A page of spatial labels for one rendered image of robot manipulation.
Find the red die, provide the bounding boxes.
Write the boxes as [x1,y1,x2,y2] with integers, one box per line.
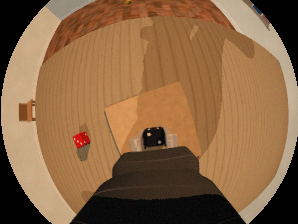
[73,132,90,148]

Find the orange flat mat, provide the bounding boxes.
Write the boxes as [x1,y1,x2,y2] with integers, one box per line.
[105,82,202,157]

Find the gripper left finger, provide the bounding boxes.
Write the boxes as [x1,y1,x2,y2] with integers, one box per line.
[129,129,147,152]

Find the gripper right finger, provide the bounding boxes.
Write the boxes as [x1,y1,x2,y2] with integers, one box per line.
[162,127,178,148]

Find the black die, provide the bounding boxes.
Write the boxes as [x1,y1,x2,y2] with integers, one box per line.
[144,127,164,147]

